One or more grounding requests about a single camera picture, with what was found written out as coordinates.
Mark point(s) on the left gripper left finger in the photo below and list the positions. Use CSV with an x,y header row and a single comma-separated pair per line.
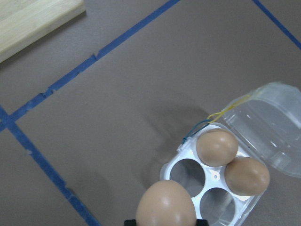
x,y
130,222

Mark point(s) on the blue tape line lengthwise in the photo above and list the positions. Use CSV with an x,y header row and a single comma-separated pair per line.
x,y
48,169

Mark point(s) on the clear plastic egg box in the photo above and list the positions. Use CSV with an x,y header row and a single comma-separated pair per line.
x,y
266,124

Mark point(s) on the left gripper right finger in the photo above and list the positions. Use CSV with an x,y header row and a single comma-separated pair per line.
x,y
202,222

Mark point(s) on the blue tape line crosswise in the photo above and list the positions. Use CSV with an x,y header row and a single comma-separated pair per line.
x,y
39,70

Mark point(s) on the brown egg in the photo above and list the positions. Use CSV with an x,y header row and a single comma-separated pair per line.
x,y
217,147
166,203
247,176

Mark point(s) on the wooden cutting board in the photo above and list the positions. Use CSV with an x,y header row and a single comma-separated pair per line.
x,y
22,22

